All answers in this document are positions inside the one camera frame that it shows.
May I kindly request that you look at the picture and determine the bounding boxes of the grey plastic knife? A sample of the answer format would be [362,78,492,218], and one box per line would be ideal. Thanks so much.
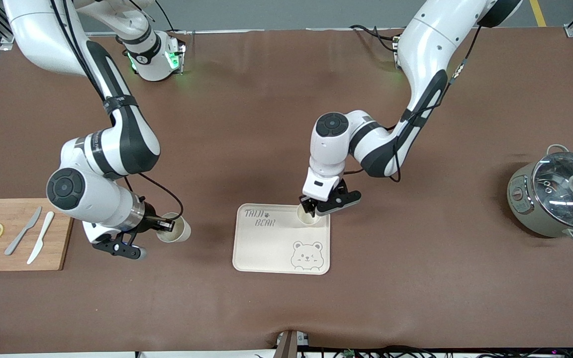
[4,206,43,257]

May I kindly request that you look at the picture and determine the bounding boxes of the brown table mat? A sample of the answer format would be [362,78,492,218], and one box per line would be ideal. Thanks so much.
[0,27,573,355]

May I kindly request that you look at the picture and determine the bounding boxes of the black right base cable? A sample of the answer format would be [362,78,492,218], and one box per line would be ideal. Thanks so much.
[155,0,178,33]

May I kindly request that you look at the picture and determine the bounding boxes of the white plastic knife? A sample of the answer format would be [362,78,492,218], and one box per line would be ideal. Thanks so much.
[26,211,55,265]

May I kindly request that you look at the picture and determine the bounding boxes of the grey-green cooking pot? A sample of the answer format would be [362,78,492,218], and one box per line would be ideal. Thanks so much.
[507,144,573,244]

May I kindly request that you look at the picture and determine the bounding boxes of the glass pot lid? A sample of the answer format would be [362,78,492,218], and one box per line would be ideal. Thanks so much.
[532,152,573,231]

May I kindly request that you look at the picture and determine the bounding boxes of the cream bear print tray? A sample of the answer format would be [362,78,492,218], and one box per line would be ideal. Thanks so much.
[232,203,331,275]

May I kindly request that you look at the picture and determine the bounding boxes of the black left base cables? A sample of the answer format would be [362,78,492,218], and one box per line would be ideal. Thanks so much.
[349,24,402,51]

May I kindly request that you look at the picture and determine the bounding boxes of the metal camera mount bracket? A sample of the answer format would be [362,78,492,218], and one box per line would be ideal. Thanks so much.
[275,330,310,358]

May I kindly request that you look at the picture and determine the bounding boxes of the white IKEA cup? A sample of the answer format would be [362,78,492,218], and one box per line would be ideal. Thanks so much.
[296,203,321,226]
[156,212,191,244]

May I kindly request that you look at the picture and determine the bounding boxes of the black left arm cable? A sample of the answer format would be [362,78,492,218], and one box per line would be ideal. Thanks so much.
[343,24,484,183]

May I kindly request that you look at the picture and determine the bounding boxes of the wooden cutting board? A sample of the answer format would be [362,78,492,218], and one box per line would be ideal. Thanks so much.
[0,198,75,272]

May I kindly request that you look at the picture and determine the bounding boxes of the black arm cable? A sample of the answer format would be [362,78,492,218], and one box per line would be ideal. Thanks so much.
[50,0,185,223]
[343,24,484,183]

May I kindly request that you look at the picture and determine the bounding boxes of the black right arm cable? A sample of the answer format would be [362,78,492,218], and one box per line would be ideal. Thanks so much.
[50,0,185,223]

